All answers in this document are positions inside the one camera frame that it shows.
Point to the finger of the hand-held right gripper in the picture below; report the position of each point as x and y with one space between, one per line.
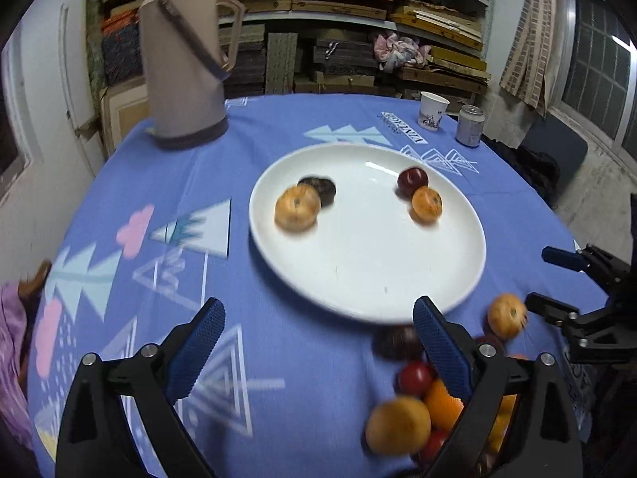
545 304
560 258

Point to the blue printed tablecloth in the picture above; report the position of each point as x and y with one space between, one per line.
308 383

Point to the large yellow-orange round fruit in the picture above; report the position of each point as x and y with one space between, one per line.
398 425

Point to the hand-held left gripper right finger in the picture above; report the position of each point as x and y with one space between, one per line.
440 353

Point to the orange striped round fruit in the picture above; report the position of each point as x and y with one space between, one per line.
427 205

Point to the orange mandarin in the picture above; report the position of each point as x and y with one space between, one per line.
500 425
440 408

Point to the white paper cup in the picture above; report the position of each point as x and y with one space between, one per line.
433 112

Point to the beige thermos jug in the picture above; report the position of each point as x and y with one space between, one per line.
179 69

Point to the white round plate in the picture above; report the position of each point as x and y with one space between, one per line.
368 254

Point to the stack of dark patterned boards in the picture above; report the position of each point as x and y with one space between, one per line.
318 64

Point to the purple striped cloth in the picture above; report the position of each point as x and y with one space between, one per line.
12 358

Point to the barred glass window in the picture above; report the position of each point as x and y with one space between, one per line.
597 59

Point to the tan striped round fruit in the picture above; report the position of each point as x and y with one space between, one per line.
507 314
296 209

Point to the dark red plum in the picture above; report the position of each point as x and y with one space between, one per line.
412 179

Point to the small brown object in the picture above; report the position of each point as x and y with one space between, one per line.
35 279

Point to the dark chair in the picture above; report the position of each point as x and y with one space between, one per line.
557 142

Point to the pale framed panel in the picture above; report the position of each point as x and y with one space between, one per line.
124 114

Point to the red cherry tomato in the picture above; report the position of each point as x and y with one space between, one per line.
414 377
432 447

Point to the brick patterned curtain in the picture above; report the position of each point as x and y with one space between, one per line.
535 35

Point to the black bag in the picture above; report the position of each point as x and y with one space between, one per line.
532 172

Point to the dark brown round fruit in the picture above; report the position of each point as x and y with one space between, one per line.
395 342
324 188

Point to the pink crumpled cloth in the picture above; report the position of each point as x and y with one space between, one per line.
400 52

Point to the stack of yellow wooden frames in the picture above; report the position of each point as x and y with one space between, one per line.
448 25

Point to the white metal shelf rack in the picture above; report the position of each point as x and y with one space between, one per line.
308 16

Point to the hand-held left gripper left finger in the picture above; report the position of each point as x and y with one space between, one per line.
196 358

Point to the silver drink can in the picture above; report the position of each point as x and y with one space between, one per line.
470 129

